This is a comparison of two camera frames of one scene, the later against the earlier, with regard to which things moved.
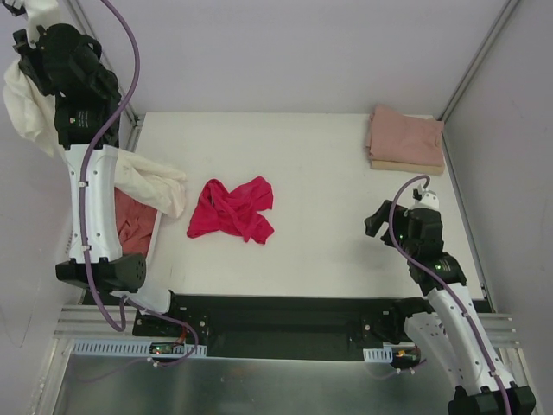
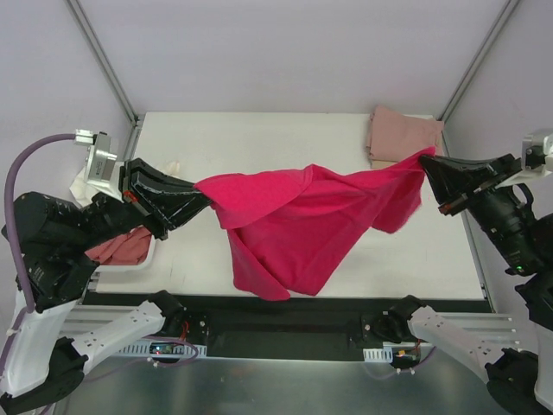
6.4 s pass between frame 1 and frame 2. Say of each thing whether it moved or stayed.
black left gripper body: moved
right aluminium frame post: stayed
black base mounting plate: stayed
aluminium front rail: stayed
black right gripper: moved
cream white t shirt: moved
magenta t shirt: moved
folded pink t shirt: stayed
